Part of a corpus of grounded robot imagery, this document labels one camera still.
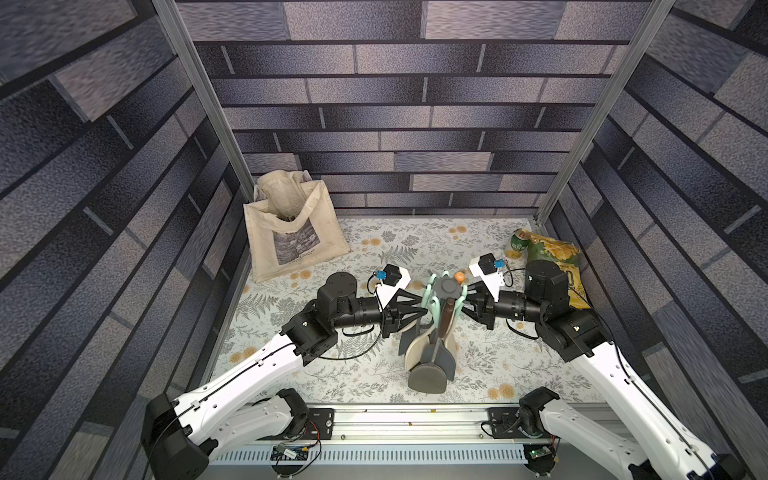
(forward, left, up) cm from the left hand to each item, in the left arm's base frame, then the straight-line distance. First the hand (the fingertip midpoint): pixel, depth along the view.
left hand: (422, 306), depth 61 cm
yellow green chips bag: (+31, -52, -21) cm, 64 cm away
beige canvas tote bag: (+28, +36, -5) cm, 45 cm away
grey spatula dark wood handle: (-9, -4, -20) cm, 22 cm away
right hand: (+5, -6, -3) cm, 8 cm away
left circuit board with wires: (-25, +32, -35) cm, 53 cm away
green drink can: (+37, -38, -21) cm, 57 cm away
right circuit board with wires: (-24, -31, -33) cm, 51 cm away
